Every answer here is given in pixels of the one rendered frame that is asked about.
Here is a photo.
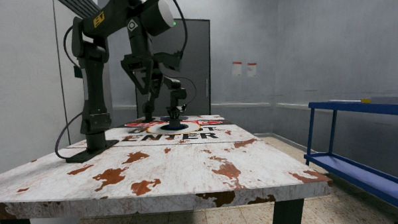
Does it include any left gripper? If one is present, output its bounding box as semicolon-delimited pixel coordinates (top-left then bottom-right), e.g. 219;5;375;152
166;99;187;119

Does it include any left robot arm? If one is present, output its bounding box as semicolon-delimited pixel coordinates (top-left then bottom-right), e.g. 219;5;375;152
141;75;187;123

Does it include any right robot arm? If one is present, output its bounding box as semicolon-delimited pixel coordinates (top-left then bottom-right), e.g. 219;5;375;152
66;0;174;163

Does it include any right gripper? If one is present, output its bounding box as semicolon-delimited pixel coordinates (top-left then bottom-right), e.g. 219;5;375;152
120;35;180;99

